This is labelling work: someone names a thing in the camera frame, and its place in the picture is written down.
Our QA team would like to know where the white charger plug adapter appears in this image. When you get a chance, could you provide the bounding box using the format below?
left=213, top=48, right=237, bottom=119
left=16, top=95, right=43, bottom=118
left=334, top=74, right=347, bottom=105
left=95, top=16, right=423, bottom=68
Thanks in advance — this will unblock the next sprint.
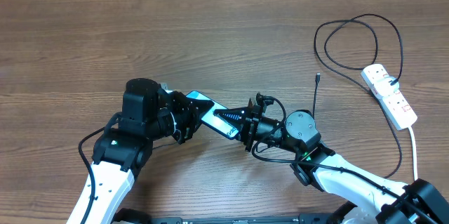
left=372, top=77, right=399, bottom=99

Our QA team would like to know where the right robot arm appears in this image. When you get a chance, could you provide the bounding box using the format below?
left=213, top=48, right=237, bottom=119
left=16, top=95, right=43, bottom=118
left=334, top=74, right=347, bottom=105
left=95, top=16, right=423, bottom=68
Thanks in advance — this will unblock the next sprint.
left=213, top=94, right=448, bottom=223

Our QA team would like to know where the blue Samsung Galaxy smartphone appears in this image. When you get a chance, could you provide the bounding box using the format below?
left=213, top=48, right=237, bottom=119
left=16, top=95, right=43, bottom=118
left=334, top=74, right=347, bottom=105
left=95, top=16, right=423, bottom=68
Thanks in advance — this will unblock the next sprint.
left=187, top=91, right=238, bottom=140

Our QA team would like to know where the white power strip cord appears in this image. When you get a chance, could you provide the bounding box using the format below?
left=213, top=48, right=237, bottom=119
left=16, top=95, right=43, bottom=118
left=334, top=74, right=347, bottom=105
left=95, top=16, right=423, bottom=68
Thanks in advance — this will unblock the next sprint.
left=407, top=126, right=419, bottom=183

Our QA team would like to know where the black USB charging cable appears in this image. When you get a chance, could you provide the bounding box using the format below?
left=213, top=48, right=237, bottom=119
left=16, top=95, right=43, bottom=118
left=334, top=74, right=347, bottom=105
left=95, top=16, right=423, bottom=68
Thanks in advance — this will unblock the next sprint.
left=311, top=13, right=404, bottom=179

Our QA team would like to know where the white power strip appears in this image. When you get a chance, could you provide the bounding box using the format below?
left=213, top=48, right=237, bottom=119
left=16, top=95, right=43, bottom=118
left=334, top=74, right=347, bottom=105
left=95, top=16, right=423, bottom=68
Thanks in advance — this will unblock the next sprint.
left=361, top=64, right=417, bottom=130

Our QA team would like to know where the black aluminium mounting rail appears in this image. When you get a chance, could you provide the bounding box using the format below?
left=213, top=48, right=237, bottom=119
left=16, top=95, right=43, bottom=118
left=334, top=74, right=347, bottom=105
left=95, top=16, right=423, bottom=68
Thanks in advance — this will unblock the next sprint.
left=112, top=209, right=342, bottom=224

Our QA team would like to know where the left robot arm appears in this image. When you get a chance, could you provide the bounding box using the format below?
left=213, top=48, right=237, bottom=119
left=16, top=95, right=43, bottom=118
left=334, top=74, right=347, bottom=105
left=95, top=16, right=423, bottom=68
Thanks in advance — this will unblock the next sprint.
left=67, top=78, right=214, bottom=223

